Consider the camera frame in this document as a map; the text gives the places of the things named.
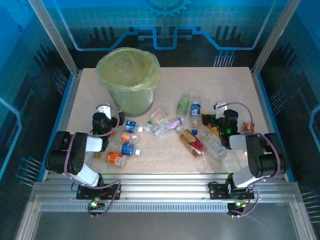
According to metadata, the yellow orange snack packet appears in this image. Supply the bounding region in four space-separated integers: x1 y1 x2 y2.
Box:
203 123 222 137

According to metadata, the blue label white cap bottle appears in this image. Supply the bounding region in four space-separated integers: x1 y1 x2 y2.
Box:
109 141 143 157
123 119 145 134

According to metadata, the blue label orange drink bottle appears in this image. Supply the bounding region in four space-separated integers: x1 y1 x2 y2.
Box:
189 94 203 128

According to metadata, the orange label orange cap bottle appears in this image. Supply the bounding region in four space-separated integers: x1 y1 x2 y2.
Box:
109 131 142 146

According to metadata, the translucent plastic bin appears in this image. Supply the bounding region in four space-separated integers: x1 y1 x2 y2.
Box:
96 46 162 118

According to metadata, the copper coloured bottle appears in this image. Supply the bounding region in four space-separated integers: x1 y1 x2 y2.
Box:
241 121 256 135

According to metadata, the red label tea bottle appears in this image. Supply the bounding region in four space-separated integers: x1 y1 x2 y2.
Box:
176 126 207 159

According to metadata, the clear square white label bottle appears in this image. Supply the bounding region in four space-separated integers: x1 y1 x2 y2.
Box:
199 129 230 163

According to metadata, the green label plastic bottle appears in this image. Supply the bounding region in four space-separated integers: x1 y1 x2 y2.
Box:
176 92 192 117

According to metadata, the small green cap bottle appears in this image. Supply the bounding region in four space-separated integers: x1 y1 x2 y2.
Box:
142 119 154 133

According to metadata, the pink label water bottle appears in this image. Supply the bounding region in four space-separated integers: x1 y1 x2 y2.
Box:
152 116 186 138

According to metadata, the orange label plastic bottle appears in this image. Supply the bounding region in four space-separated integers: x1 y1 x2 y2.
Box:
93 150 128 168

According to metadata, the clear unlabelled plastic bottle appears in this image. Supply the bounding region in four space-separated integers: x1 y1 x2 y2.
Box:
149 106 171 126

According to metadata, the yellow bin liner bag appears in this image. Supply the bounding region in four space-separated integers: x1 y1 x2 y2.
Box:
96 46 162 92

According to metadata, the grey metal panel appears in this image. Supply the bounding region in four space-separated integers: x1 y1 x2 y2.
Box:
17 211 315 240

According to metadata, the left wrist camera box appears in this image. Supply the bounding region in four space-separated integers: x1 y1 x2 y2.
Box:
96 105 112 120

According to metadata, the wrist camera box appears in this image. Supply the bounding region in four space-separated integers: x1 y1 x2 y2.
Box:
96 105 112 120
213 101 228 118

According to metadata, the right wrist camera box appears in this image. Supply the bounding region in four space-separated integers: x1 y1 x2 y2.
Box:
213 101 228 118

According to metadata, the aluminium table side rail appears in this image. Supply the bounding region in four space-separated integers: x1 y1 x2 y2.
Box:
41 69 83 182
249 67 297 182

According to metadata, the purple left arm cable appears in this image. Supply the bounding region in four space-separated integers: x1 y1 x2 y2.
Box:
63 103 123 218

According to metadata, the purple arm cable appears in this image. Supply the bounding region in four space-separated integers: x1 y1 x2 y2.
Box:
63 103 123 218
217 101 281 218

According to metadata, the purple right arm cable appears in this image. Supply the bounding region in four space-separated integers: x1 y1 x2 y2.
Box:
217 101 281 218

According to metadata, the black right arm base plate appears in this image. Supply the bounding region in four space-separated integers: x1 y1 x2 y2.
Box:
208 181 256 201

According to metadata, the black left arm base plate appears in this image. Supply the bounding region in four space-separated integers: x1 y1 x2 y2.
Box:
76 181 123 201

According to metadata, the aluminium mounting rail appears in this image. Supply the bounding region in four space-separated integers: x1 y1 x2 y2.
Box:
29 173 303 203

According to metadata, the slotted cable duct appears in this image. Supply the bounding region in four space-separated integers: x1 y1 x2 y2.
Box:
38 202 295 213

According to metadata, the aluminium frame post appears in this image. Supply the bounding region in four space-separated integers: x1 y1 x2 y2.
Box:
251 0 301 77
27 0 82 76

